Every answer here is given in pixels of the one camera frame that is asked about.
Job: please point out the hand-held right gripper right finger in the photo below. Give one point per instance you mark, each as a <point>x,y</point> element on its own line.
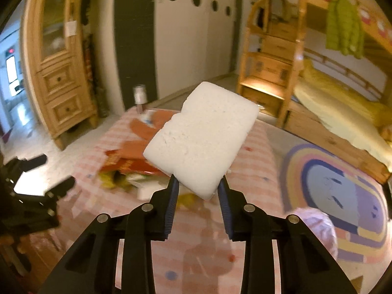
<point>225,208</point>

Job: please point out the white wardrobe with round holes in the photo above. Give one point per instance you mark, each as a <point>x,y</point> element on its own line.
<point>190,43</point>

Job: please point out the wooden bunk bed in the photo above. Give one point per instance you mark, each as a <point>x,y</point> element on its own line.
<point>330,137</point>

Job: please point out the rainbow rug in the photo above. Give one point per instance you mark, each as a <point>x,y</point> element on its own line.
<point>337,190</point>

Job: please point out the wooden cabinet with glass door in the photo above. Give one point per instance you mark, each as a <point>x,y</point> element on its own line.
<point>61,82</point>

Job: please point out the jar with white lid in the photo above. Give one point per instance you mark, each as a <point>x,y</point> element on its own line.
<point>140,96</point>

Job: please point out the white paper note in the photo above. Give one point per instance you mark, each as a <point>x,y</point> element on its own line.
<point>71,28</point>

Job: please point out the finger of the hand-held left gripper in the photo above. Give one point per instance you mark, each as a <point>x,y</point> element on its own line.
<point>61,187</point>
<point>30,162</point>

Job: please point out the wooden stair drawers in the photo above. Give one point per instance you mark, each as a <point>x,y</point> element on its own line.
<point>275,49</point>

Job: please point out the white scalloped paper dish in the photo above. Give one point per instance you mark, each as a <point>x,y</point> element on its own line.
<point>147,186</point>

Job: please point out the pink checkered tablecloth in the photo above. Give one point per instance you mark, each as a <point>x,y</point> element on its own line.
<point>257,171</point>

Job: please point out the pink trash bag bin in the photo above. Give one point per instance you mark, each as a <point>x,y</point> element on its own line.
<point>318,229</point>

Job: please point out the white styrofoam block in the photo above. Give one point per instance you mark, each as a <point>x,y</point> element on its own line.
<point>199,137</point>

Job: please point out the peach pillow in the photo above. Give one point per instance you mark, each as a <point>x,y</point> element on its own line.
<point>386,133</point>

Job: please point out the green puffer jacket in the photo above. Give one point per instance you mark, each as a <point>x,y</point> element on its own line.
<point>343,27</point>

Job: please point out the dark narrow shelf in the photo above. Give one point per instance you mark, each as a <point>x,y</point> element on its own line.
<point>95,79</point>

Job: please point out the yellow bedding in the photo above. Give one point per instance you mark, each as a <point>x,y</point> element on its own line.
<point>337,107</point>

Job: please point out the red cardboard box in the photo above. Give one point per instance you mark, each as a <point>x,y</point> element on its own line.
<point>128,162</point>

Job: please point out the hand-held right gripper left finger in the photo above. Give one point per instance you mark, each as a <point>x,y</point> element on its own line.
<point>171,208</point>

